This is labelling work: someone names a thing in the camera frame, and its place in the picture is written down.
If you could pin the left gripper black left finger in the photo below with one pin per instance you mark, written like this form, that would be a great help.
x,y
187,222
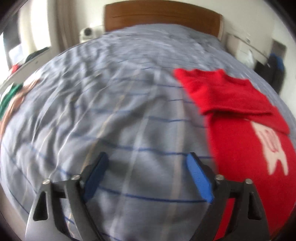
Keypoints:
x,y
47,219

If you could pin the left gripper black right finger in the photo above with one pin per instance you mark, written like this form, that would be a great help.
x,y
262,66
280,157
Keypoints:
x,y
235,209

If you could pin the red sweater with white print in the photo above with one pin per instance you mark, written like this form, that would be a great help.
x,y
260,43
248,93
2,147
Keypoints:
x,y
248,138

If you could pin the green cloth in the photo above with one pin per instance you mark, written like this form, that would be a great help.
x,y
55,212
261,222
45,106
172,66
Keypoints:
x,y
13,90

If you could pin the grey striped bed blanket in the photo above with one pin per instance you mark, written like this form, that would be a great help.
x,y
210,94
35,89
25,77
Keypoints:
x,y
117,94

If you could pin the white side desk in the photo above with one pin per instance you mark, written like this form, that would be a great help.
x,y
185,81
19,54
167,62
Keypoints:
x,y
27,69

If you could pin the blue garment on jacket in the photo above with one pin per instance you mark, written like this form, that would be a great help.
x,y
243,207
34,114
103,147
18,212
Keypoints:
x,y
279,62

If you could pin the white plastic bag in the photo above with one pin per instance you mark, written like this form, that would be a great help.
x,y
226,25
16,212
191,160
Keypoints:
x,y
247,59

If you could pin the white drawer cabinet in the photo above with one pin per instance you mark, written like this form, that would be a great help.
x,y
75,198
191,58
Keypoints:
x,y
234,45

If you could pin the beige window curtain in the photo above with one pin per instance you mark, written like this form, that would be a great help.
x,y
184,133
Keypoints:
x,y
67,24

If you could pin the brown wooden headboard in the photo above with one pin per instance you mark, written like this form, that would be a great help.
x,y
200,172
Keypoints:
x,y
130,13

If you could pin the small white round camera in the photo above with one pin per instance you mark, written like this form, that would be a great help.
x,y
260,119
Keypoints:
x,y
86,34

